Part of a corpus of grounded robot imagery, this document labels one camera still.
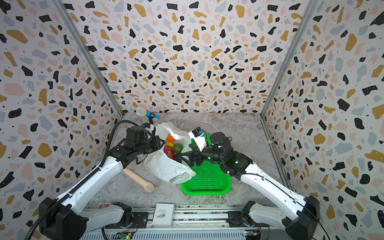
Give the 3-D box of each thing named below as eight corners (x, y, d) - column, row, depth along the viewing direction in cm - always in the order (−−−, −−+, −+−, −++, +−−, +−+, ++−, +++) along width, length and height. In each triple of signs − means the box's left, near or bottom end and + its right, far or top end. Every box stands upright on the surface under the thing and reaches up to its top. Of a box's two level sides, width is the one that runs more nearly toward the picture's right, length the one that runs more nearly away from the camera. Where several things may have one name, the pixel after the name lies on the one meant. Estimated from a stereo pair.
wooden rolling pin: (122, 175, 90) (120, 172, 87) (127, 169, 92) (125, 167, 90) (150, 193, 83) (149, 192, 81) (155, 187, 86) (154, 185, 83)
